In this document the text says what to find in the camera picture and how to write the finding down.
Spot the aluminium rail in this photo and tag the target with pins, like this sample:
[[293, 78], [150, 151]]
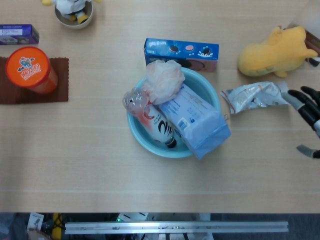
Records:
[[175, 227]]

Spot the yellow plush toy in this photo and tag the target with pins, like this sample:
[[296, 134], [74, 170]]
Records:
[[270, 55]]

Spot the light blue plastic basin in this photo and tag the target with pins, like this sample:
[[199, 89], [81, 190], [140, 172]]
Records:
[[200, 82]]

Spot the blue Oreo cookie box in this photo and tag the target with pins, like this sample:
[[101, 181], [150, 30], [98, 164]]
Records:
[[180, 50]]

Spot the clear printed snack bag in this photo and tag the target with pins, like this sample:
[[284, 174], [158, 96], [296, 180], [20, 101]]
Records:
[[250, 97]]

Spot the pink white mesh bath pouf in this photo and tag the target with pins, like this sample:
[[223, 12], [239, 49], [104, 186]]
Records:
[[162, 80]]

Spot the orange lidded canister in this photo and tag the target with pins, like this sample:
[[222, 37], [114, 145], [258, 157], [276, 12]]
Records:
[[25, 66]]

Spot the purple cardboard box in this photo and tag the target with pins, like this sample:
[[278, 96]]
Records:
[[17, 35]]

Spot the white control box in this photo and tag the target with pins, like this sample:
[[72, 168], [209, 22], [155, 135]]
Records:
[[130, 217]]

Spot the blue wet wipes pack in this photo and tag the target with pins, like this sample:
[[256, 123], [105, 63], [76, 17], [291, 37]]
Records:
[[195, 117]]

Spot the beige bowl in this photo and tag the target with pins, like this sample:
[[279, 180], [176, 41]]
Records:
[[72, 26]]

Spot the black-headed plush doll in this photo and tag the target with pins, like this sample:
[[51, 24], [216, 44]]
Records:
[[70, 7]]

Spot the clear bottle with black cap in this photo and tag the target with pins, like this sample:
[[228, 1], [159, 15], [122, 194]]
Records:
[[160, 122]]

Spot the brown scalloped mat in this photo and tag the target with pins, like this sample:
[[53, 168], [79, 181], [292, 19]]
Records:
[[61, 82]]

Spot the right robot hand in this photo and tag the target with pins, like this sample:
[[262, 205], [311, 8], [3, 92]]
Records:
[[308, 110]]

